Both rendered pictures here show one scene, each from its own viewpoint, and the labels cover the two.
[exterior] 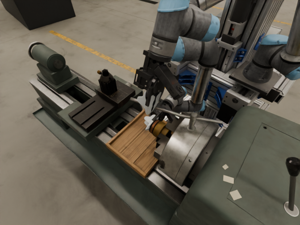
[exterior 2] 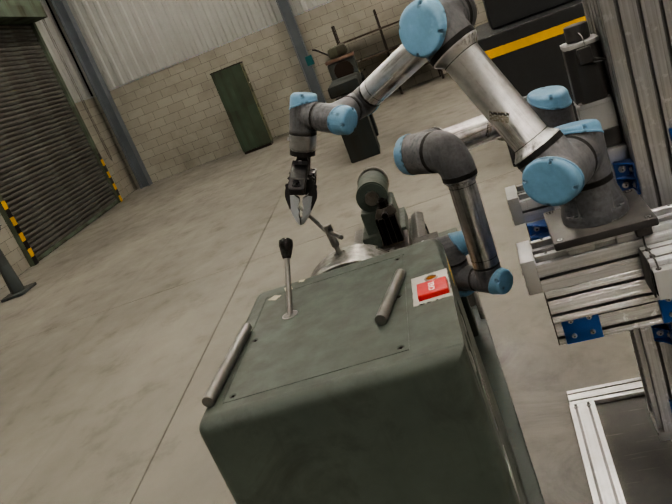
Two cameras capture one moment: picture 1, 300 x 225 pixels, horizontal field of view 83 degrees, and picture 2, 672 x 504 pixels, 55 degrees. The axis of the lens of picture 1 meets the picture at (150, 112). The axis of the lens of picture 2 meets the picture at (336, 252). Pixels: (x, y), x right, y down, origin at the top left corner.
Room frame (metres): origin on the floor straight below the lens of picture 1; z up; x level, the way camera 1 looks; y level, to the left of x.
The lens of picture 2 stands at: (-0.37, -1.61, 1.76)
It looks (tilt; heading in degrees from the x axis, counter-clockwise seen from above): 18 degrees down; 63
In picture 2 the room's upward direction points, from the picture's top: 22 degrees counter-clockwise
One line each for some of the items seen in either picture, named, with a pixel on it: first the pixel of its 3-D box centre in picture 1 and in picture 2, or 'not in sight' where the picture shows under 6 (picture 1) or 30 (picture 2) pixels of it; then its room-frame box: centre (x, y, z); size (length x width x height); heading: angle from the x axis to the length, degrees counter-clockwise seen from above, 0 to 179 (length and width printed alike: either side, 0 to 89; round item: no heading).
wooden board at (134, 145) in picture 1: (144, 139); not in sight; (0.55, 0.03, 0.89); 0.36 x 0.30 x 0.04; 141
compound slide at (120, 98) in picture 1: (113, 94); (397, 247); (0.83, 0.25, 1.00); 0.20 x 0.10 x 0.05; 51
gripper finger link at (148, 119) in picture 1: (148, 120); not in sight; (0.53, 0.01, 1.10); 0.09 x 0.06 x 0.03; 141
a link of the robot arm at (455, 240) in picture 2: (177, 95); (450, 247); (0.74, -0.16, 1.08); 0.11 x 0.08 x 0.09; 141
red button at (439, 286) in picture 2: not in sight; (433, 290); (0.28, -0.66, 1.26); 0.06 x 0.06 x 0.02; 51
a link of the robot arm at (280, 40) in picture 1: (272, 49); (577, 150); (0.81, -0.63, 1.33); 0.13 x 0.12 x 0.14; 18
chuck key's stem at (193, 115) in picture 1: (191, 123); (335, 244); (0.39, -0.16, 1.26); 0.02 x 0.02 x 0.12
